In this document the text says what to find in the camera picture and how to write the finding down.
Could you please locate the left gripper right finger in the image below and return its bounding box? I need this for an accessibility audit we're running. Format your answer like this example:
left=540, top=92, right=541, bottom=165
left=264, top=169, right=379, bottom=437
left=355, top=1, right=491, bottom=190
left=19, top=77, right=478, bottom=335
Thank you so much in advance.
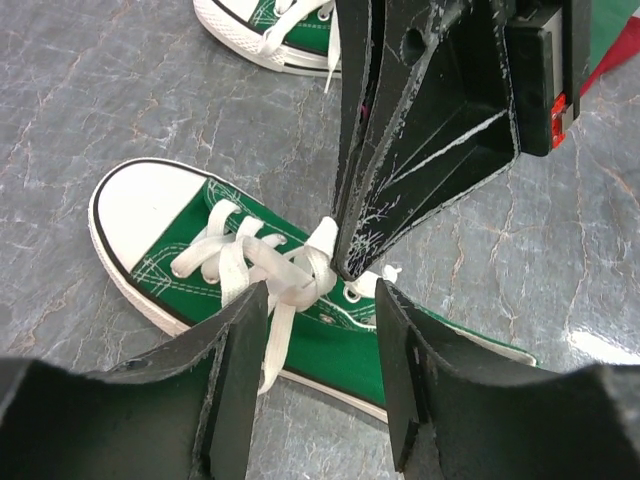
left=376, top=281, right=639, bottom=479

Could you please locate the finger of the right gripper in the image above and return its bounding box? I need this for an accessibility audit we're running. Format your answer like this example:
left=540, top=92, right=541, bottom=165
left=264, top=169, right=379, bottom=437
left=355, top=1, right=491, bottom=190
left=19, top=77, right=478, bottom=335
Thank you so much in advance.
left=333, top=0, right=385, bottom=260

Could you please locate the green sneaker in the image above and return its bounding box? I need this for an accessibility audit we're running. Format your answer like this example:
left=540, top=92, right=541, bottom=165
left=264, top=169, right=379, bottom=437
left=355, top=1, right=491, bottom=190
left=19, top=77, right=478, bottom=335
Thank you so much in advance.
left=193, top=0, right=341, bottom=80
left=88, top=157, right=538, bottom=424

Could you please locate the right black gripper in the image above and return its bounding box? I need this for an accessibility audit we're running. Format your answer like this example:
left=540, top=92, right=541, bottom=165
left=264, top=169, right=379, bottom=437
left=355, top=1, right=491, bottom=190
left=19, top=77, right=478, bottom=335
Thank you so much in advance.
left=337, top=1, right=591, bottom=280

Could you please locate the red cloth under green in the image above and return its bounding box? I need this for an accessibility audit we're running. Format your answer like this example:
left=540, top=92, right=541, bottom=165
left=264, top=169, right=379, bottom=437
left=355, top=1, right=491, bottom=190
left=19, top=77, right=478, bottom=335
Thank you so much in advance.
left=581, top=15, right=640, bottom=95

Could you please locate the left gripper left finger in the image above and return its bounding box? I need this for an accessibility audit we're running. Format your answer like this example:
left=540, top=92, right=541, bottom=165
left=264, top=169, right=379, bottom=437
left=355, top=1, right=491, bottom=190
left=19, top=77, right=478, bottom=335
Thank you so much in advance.
left=1, top=283, right=267, bottom=479

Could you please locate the dark green cloth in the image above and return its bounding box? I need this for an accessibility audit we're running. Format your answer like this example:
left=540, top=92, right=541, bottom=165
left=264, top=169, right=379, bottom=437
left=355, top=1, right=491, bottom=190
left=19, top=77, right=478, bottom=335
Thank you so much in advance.
left=589, top=0, right=639, bottom=73

